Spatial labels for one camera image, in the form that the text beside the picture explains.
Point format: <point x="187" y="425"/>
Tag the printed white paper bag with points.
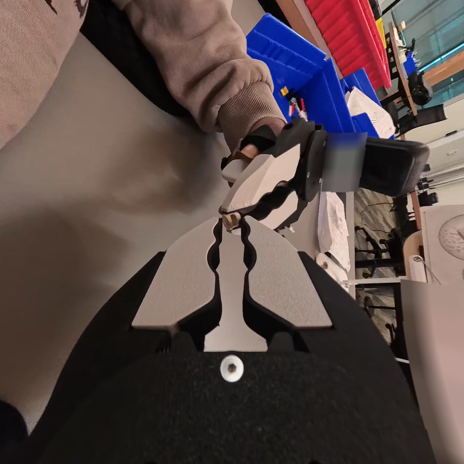
<point x="333" y="228"/>

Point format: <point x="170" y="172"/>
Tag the instruction booklet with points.
<point x="446" y="239"/>

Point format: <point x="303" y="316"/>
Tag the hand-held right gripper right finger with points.
<point x="290" y="290"/>

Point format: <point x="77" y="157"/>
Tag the assorted loose bricks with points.
<point x="295" y="103"/>

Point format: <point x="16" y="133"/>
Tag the red plastic bin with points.
<point x="348" y="40"/>

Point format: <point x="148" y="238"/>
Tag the white toy helmet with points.
<point x="231" y="221"/>

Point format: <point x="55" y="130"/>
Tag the white paper sheets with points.
<point x="373" y="112"/>

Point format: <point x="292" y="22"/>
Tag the white booklet stand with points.
<point x="417" y="268"/>

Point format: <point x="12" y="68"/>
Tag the black office chair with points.
<point x="417" y="116"/>

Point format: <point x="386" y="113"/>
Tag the beige hoodie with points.
<point x="29" y="54"/>

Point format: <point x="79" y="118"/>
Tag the wooden background desk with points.
<point x="400" y="65"/>

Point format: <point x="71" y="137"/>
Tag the person's left hand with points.
<point x="250" y="151"/>

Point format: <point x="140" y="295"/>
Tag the wide blue plastic bin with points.
<point x="359" y="79"/>

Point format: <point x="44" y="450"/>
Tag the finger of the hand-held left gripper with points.
<point x="261" y="177"/>
<point x="281" y="212"/>

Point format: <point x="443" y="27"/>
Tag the black bag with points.
<point x="420" y="89"/>

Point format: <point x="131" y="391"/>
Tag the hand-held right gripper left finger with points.
<point x="174" y="290"/>

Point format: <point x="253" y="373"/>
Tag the black cloth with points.
<point x="11" y="431"/>
<point x="127" y="54"/>

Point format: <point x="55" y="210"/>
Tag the person's left forearm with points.
<point x="203" y="65"/>

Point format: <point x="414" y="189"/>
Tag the grey side table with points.
<point x="293" y="18"/>

